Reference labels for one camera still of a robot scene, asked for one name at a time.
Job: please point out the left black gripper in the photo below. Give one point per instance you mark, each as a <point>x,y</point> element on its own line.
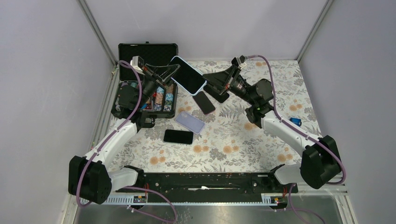
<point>164,72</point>

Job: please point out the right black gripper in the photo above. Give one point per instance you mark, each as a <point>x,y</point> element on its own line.
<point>225,79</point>

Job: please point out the black phone case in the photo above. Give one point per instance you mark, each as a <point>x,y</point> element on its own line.
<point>221,98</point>

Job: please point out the phone with purple edge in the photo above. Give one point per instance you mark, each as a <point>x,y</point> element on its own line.
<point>204,103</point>

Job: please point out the teal-edged phone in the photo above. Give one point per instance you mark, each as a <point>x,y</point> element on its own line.
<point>178,137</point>

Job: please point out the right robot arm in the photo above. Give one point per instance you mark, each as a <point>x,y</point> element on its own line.
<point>320,158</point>

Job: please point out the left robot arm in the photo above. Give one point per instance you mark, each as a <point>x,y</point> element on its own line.
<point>89,178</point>

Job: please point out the black poker chip case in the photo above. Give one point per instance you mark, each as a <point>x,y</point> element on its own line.
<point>129,99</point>

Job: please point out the floral table mat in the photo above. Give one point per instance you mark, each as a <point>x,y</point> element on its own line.
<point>228,141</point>

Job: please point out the blue toy car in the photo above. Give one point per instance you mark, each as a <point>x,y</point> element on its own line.
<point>296,121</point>

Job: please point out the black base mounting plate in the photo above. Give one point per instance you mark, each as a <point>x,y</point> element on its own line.
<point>215,187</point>

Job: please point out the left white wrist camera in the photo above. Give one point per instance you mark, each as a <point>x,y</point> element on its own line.
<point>137,63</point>

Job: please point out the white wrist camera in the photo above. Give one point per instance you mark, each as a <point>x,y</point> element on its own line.
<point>137,63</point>
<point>239,62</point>

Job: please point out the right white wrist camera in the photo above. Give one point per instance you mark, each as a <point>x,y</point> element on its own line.
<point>239,62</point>

